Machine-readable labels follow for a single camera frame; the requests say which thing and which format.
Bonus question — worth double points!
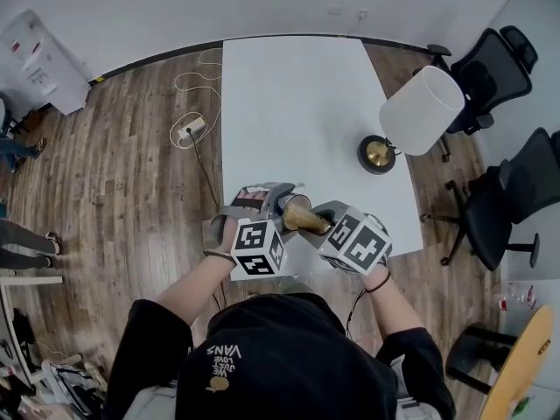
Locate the dark stool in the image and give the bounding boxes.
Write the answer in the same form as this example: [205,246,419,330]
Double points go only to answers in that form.
[0,98,21,137]

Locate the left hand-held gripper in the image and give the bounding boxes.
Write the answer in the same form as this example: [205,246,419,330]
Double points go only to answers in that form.
[209,183,308,277]

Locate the person's left forearm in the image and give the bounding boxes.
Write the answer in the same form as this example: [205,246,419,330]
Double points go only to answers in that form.
[155,216,238,323]

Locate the white water dispenser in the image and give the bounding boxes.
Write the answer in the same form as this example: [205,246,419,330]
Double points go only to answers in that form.
[0,9,91,116]

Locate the olive trousers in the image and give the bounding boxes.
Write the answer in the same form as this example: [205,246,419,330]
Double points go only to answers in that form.
[273,276,316,298]

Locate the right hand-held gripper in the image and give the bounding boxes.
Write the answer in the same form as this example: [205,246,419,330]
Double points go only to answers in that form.
[311,199,393,276]

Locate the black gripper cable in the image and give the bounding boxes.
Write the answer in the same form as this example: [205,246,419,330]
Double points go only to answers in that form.
[345,286,368,339]

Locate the clear plastic bottle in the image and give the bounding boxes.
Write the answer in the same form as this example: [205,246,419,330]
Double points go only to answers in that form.
[493,280,539,311]

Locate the black power cable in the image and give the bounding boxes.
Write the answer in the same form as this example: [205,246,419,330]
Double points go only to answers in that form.
[185,129,224,212]

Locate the person's right forearm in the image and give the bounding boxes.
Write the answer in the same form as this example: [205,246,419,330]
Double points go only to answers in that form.
[358,263,425,349]

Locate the white power strip with cable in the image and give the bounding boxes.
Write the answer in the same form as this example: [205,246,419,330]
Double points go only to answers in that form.
[169,48,224,151]

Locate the clear glass cup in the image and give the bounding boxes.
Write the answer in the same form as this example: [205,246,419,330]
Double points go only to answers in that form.
[277,193,314,235]

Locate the black round stool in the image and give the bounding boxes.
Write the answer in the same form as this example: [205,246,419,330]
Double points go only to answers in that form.
[445,321,520,396]

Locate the round wooden side table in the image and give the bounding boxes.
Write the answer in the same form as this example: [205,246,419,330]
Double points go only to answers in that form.
[483,304,555,420]

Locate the black shirt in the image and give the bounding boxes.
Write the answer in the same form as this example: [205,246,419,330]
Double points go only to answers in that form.
[102,298,456,420]

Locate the black mesh office chair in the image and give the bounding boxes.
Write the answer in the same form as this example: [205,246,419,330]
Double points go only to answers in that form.
[419,127,560,272]
[413,24,538,164]

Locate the tan sponge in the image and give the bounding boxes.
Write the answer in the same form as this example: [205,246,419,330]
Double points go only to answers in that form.
[283,203,333,235]

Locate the gray black bag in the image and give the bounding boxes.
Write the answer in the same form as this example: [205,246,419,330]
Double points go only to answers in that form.
[41,360,109,415]

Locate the black wrist band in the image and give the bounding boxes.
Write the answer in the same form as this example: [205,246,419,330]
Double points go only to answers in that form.
[364,270,392,294]

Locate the white shade brass table lamp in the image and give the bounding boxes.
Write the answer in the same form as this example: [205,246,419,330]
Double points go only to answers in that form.
[356,65,465,177]

